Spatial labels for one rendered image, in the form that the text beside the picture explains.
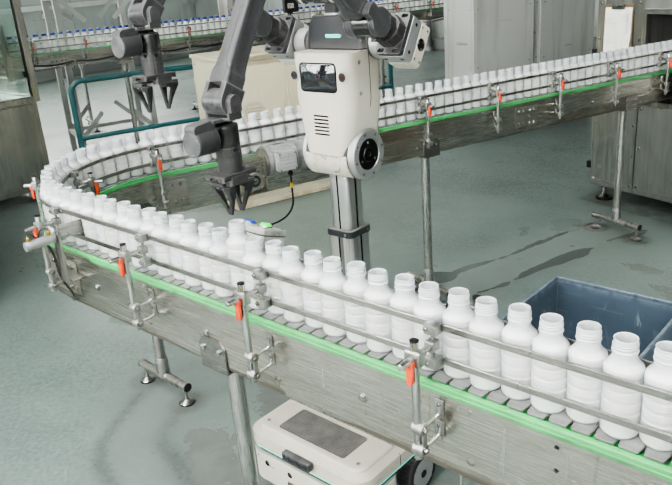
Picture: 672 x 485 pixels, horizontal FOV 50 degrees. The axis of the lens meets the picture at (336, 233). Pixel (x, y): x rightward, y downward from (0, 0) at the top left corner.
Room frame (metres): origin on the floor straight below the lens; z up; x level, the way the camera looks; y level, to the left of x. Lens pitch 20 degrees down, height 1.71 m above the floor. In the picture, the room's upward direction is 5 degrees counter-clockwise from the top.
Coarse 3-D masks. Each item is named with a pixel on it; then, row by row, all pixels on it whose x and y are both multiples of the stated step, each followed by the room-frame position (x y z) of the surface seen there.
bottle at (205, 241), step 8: (200, 224) 1.64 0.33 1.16; (208, 224) 1.65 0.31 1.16; (200, 232) 1.62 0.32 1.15; (208, 232) 1.62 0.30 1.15; (200, 240) 1.62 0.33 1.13; (208, 240) 1.61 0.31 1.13; (200, 248) 1.61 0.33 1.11; (208, 248) 1.60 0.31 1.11; (200, 256) 1.61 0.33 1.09; (200, 264) 1.61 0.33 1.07; (208, 264) 1.60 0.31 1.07; (200, 272) 1.62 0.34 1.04; (208, 272) 1.60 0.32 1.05; (208, 288) 1.61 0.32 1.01
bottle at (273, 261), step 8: (272, 240) 1.49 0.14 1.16; (280, 240) 1.48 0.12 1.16; (272, 248) 1.45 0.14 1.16; (280, 248) 1.46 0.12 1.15; (272, 256) 1.45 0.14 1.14; (280, 256) 1.46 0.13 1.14; (264, 264) 1.46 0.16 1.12; (272, 264) 1.45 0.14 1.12; (280, 264) 1.45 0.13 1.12; (264, 280) 1.46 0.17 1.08; (272, 280) 1.44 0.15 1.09; (272, 288) 1.45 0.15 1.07; (280, 288) 1.44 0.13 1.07; (272, 296) 1.45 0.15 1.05; (280, 296) 1.44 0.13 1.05; (272, 312) 1.45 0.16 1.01; (280, 312) 1.44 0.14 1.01
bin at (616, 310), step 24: (552, 288) 1.62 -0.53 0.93; (576, 288) 1.61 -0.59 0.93; (600, 288) 1.57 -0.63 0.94; (552, 312) 1.62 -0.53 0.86; (576, 312) 1.60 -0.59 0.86; (600, 312) 1.56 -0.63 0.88; (624, 312) 1.52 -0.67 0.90; (648, 312) 1.49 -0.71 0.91; (648, 336) 1.48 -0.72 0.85; (648, 360) 1.27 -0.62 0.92
